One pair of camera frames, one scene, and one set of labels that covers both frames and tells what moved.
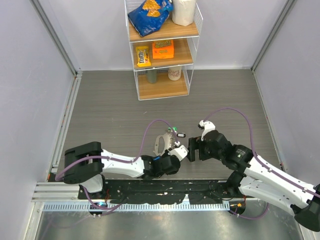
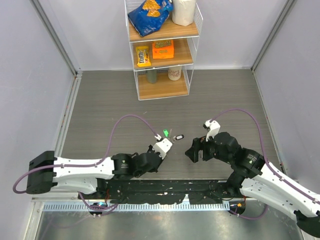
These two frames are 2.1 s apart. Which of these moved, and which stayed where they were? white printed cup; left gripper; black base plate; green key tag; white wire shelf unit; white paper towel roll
Moved: green key tag; left gripper
Stayed: white wire shelf unit; white printed cup; white paper towel roll; black base plate
